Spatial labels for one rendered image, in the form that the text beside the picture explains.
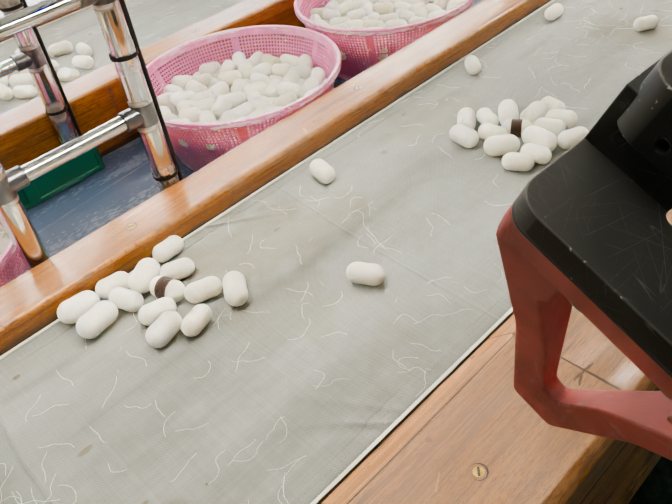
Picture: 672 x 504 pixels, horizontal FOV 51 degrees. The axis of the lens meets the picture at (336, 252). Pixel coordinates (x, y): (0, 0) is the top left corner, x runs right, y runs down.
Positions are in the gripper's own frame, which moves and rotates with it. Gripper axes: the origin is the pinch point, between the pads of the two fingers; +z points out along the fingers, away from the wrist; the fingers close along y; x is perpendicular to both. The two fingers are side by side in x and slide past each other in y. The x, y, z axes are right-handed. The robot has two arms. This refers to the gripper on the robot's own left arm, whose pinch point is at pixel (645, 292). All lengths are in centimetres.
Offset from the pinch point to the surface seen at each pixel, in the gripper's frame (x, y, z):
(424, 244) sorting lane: -12.7, -19.3, 35.2
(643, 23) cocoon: -18, -67, 37
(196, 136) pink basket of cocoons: -42, -17, 49
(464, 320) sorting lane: -5.1, -14.4, 31.4
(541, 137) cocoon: -14, -37, 34
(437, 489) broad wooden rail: 1.8, -0.9, 25.1
